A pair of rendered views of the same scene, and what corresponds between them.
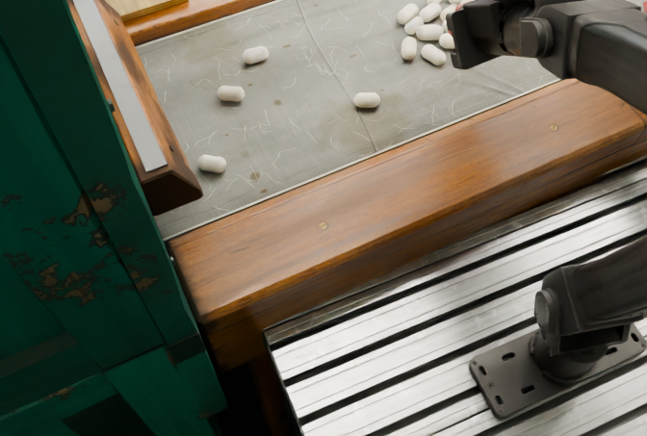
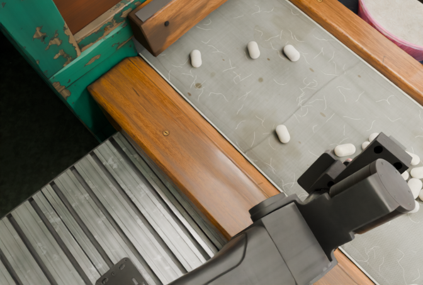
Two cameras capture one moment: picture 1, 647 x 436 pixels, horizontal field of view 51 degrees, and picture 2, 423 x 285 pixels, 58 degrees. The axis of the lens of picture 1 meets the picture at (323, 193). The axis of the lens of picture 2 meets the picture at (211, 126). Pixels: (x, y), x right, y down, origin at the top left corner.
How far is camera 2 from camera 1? 44 cm
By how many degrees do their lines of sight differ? 32
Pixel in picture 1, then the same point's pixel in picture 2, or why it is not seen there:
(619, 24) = (242, 261)
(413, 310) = (155, 213)
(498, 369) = (124, 276)
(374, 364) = (113, 198)
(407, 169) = (226, 174)
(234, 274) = (119, 94)
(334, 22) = (349, 93)
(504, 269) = not seen: hidden behind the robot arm
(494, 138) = not seen: hidden behind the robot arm
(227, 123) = (232, 57)
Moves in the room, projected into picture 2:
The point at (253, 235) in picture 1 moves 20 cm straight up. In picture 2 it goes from (148, 95) to (123, 27)
